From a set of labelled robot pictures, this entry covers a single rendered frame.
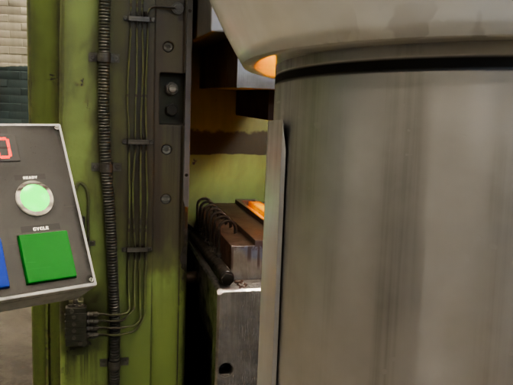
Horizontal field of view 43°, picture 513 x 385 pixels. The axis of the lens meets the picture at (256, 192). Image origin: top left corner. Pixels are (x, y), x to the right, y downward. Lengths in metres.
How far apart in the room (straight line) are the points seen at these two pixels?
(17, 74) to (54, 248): 6.47
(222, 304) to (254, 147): 0.62
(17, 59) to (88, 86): 6.18
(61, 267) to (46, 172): 0.16
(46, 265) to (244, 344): 0.40
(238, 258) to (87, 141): 0.37
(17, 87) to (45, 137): 6.36
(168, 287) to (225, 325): 0.22
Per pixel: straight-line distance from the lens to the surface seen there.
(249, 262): 1.22
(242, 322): 1.19
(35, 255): 1.01
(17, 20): 7.49
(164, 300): 1.37
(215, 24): 1.17
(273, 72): 0.16
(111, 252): 1.30
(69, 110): 1.29
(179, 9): 1.30
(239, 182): 1.68
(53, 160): 1.09
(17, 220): 1.03
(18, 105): 7.45
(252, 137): 1.68
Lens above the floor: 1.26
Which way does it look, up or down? 8 degrees down
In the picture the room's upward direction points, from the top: 2 degrees clockwise
